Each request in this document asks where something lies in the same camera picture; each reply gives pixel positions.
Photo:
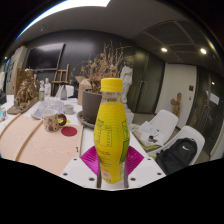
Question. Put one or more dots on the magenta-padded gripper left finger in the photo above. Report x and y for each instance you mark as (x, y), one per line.
(78, 171)

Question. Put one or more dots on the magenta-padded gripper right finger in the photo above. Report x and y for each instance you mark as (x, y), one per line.
(146, 171)

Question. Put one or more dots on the yellow drink bottle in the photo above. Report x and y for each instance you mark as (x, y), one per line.
(111, 133)

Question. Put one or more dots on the black backpack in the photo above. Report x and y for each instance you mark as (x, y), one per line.
(176, 156)

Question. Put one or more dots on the light plywood board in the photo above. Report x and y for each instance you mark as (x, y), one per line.
(13, 136)
(50, 150)

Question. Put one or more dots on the stack of papers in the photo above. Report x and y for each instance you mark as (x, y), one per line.
(148, 133)

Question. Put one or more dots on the flat round red coaster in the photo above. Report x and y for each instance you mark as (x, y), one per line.
(69, 131)

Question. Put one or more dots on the grey plant saucer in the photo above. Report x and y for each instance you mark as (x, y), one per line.
(85, 121)

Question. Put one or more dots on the white chair with papers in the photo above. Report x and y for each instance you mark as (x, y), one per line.
(168, 120)

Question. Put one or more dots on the patterned ceramic mug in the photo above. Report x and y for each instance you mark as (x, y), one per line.
(50, 120)

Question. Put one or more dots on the white chair with backpack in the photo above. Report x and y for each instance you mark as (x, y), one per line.
(195, 135)

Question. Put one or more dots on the small round white bowl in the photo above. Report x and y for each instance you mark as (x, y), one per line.
(68, 109)

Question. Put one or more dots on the grey pot with dried plant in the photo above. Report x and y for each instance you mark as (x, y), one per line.
(90, 105)

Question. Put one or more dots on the wooden carved figure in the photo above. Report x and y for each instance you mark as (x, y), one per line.
(176, 105)

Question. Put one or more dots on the dark spray bottle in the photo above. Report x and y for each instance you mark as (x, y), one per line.
(63, 93)

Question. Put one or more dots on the open cardboard box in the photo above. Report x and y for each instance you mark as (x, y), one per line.
(81, 90)

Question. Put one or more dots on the clear bottle with green label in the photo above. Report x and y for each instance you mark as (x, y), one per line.
(41, 93)

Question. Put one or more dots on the small white plaster figure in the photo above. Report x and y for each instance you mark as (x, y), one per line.
(47, 88)

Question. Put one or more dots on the tall white plaster statue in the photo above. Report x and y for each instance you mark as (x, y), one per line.
(126, 81)

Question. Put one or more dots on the wooden easel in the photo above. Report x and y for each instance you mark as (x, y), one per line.
(60, 80)

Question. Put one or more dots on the brown relief sculpture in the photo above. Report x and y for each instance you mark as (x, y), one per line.
(23, 93)

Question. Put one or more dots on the white cabinet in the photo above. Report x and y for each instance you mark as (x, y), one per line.
(15, 66)

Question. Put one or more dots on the round ceiling spotlight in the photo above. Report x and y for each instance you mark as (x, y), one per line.
(203, 51)
(164, 49)

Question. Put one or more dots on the long ceiling light strip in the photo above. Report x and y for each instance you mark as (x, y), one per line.
(60, 11)

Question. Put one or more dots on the black wall screen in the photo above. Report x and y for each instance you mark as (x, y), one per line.
(45, 56)

